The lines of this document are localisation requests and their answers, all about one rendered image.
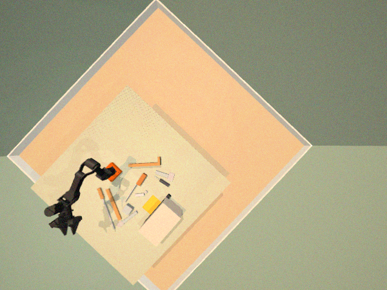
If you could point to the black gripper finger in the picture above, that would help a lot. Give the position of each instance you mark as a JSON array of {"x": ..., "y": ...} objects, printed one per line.
[
  {"x": 63, "y": 228},
  {"x": 73, "y": 227}
]

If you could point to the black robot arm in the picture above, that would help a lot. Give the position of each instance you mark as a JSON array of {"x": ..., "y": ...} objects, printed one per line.
[{"x": 73, "y": 194}]

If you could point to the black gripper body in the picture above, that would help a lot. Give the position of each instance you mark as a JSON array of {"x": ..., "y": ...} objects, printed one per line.
[{"x": 71, "y": 219}]

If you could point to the beige cabinet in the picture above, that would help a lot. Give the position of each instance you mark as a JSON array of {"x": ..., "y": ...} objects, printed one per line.
[{"x": 164, "y": 216}]

